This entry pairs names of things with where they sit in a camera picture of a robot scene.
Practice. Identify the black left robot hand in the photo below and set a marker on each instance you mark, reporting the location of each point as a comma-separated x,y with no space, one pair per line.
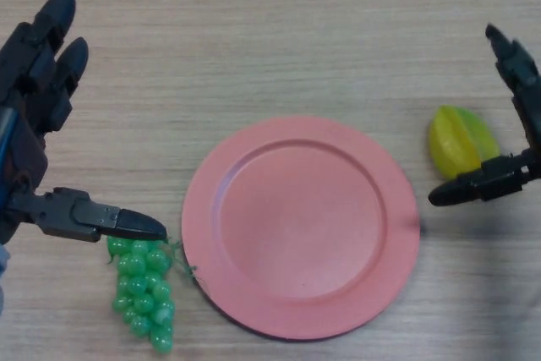
36,82

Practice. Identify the yellow starfruit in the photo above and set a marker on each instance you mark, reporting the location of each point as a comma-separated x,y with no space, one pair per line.
460,141

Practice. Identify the green grape bunch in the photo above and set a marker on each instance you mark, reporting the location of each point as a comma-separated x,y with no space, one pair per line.
139,289

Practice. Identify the pink round plate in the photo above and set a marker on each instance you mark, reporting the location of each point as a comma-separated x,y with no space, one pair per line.
300,225

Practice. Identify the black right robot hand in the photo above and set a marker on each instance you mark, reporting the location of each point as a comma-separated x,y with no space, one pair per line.
526,94

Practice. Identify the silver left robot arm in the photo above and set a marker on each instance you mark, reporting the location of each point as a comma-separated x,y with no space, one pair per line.
3,280

